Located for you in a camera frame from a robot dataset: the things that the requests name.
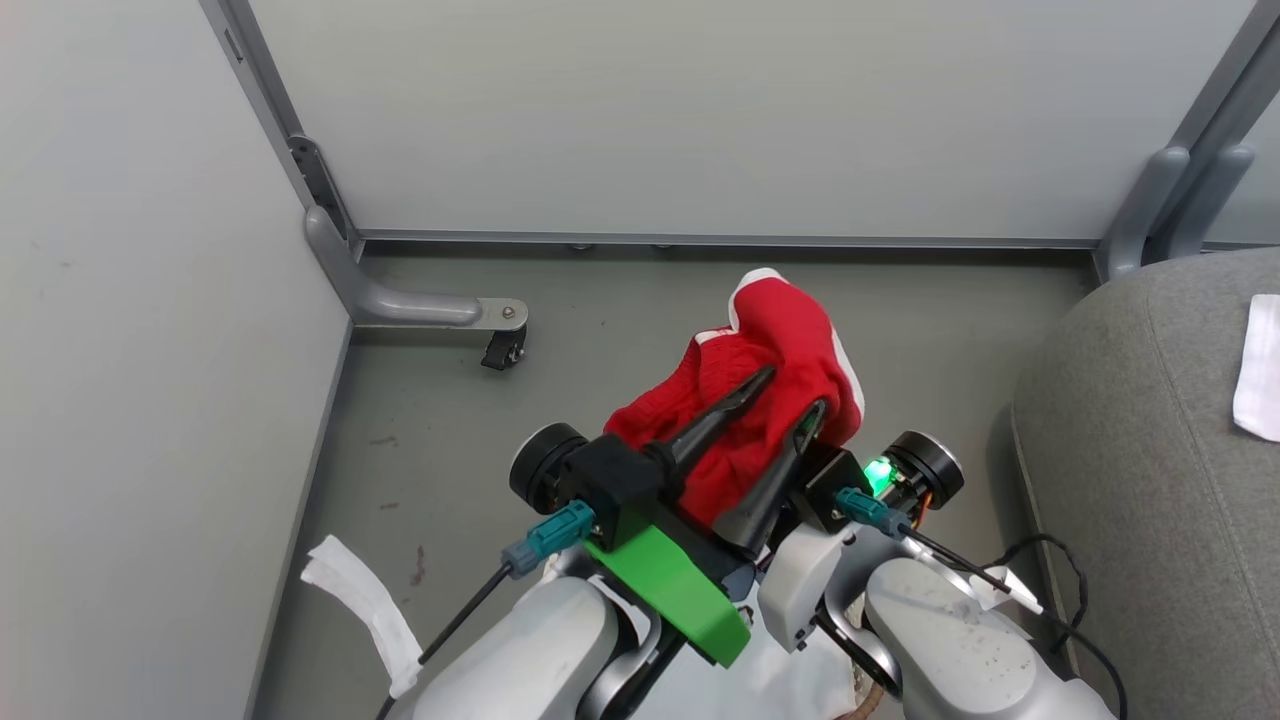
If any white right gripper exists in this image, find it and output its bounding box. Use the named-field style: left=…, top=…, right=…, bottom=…
left=713, top=398, right=857, bottom=654

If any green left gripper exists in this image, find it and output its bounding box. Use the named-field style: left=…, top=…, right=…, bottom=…
left=585, top=365, right=778, bottom=669

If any red garment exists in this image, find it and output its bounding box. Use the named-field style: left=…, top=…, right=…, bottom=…
left=603, top=267, right=867, bottom=531

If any white cloth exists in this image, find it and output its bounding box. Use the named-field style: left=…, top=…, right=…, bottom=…
left=1232, top=293, right=1280, bottom=443

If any grey fabric sofa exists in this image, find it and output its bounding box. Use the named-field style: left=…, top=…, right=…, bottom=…
left=1010, top=247, right=1280, bottom=720

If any white laundry basket brown rim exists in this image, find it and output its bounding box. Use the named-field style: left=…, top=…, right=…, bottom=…
left=690, top=610, right=896, bottom=720

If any black caster wheel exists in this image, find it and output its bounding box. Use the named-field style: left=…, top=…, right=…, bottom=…
left=480, top=325, right=528, bottom=372

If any grey partition leg with foot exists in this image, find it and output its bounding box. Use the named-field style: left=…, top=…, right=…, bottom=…
left=200, top=0, right=529, bottom=332

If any white crumpled fabric strip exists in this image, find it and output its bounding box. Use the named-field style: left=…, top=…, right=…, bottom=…
left=300, top=535, right=423, bottom=701

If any teal cable connector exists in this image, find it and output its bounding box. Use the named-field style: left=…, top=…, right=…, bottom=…
left=835, top=487, right=913, bottom=541
left=500, top=500, right=598, bottom=581

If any grey metal panel bottom rail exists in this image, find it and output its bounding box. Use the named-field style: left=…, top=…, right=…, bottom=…
left=355, top=229, right=1101, bottom=252

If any thin black cable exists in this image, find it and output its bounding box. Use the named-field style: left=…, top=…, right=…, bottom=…
left=900, top=528, right=1129, bottom=720
left=375, top=562, right=516, bottom=720

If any white cable tag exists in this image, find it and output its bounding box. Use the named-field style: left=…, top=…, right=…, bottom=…
left=970, top=568, right=1043, bottom=614

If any dark metal post bracket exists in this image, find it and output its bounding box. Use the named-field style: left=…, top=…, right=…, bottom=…
left=288, top=135, right=351, bottom=241

